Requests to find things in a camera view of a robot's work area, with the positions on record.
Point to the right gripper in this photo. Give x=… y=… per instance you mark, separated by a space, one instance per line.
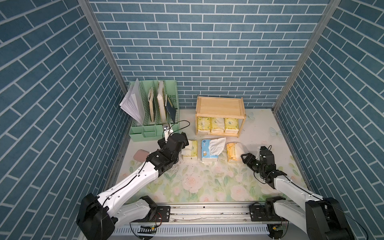
x=248 y=159

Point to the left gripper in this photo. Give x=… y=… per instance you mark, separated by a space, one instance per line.
x=185 y=141

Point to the yellow tissue pack with tissue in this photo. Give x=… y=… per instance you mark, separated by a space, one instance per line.
x=190 y=152

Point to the orange tissue pack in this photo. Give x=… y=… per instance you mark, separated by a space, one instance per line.
x=234 y=151

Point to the blue tissue box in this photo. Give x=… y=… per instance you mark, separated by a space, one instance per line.
x=212 y=148

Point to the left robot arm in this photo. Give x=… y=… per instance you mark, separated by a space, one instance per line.
x=126 y=189

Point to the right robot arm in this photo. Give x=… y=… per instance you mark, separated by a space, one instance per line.
x=303 y=201

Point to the wooden two-tier shelf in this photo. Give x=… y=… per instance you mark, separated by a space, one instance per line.
x=214 y=107

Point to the dark blue book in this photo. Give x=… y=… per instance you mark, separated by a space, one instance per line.
x=170 y=109

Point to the pink phone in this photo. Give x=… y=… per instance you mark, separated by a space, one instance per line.
x=141 y=156

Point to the green desk file organizer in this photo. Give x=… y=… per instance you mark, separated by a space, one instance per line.
x=154 y=131

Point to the thick yellow-cover book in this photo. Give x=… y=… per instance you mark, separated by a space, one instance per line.
x=161 y=102

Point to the white paper stack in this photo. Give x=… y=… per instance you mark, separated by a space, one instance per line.
x=132 y=103

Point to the small circuit board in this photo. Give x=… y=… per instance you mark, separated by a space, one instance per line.
x=147 y=231

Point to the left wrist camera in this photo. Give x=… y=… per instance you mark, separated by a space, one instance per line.
x=167 y=131

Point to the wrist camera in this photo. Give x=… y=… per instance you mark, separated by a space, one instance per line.
x=266 y=156
x=167 y=131

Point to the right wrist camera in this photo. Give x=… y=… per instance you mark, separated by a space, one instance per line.
x=266 y=156

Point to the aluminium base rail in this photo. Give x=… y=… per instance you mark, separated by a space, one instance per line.
x=216 y=212

